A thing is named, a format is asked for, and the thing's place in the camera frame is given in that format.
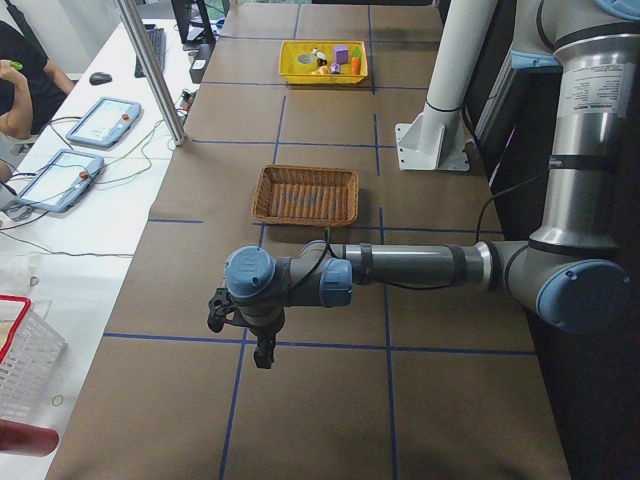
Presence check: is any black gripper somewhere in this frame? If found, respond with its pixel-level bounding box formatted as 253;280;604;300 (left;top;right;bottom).
249;315;285;369

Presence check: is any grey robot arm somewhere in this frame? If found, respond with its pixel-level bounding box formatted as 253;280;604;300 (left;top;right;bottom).
208;1;639;368

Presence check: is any brown wicker basket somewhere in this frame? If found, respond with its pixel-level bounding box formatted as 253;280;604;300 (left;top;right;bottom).
252;165;359;227

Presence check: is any yellow plastic basket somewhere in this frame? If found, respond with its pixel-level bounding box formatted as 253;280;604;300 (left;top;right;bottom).
279;40;369;85

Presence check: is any white plastic crate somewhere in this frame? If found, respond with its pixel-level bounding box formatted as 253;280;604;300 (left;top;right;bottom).
1;294;66;421

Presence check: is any red cylinder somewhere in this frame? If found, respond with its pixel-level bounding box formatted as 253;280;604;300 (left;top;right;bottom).
1;420;59;457

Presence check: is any near blue teach pendant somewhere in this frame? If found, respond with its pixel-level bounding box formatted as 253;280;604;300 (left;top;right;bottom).
16;149;105;213

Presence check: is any blue teach pendant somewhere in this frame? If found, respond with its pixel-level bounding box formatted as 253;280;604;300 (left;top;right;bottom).
65;97;142;149
16;149;105;213

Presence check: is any small relay board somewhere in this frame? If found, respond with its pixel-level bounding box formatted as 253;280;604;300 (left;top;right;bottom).
179;89;195;112

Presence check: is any far blue teach pendant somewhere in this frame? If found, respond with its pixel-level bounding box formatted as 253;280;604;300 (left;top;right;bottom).
65;97;142;149

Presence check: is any croissant bread toy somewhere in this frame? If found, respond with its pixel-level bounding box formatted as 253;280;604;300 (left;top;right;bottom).
312;65;331;75

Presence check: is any panda toy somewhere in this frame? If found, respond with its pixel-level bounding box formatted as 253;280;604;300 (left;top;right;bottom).
311;48;328;67

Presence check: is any black control box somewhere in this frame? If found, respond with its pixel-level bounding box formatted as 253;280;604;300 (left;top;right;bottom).
189;44;214;84

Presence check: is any purple block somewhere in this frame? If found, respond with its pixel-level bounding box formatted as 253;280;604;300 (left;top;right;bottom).
333;44;349;65

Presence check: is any orange carrot toy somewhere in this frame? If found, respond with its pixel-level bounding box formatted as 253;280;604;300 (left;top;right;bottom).
350;47;362;76

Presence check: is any black computer mouse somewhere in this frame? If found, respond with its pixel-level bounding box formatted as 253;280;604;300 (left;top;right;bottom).
89;72;113;86

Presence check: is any black monitor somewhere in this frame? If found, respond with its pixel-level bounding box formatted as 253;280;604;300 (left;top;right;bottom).
171;0;216;50

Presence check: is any black keyboard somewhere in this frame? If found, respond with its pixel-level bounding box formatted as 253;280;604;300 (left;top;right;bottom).
134;25;166;78

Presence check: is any person in black shirt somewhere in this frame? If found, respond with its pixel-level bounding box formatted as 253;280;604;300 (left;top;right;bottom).
0;19;76;182

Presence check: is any white mounting pole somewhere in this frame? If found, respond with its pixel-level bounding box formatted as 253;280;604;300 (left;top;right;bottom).
425;0;497;113

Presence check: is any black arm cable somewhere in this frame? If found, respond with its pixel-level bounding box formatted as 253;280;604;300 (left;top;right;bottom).
287;172;546;291

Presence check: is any aluminium frame post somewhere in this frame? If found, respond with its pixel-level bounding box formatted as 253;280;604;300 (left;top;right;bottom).
115;0;186;147

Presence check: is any white pole base plate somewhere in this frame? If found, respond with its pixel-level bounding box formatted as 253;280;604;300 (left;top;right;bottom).
394;104;470;172

